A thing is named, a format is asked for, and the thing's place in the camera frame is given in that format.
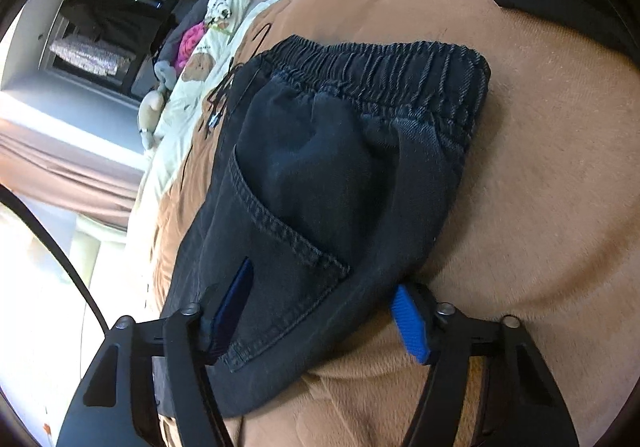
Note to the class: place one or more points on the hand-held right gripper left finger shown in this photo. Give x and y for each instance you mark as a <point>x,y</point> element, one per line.
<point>240,292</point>

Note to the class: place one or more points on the black denim pants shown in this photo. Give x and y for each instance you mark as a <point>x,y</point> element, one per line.
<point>325,177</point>

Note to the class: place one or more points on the open wardrobe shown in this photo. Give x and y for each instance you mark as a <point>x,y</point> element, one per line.
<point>100,12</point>

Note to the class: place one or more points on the pleated curtain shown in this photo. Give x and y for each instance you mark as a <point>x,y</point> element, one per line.
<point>60,167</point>

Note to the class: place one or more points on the beige plush toy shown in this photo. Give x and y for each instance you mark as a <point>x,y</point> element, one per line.
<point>150,112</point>

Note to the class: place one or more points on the pink cloth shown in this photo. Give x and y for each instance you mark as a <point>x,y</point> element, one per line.
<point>190,42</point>

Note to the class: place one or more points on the cream printed blanket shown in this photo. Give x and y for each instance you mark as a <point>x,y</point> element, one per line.
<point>200,72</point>

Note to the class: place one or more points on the brown fleece blanket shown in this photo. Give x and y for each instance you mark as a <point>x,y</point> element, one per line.
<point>525,177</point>

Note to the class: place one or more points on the floral white cloth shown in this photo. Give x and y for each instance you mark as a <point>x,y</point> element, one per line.
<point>225,7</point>

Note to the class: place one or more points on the grey pillow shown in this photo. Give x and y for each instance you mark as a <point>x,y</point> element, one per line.
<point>187,19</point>

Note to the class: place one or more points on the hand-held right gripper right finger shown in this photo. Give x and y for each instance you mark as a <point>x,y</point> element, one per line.
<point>410,322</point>

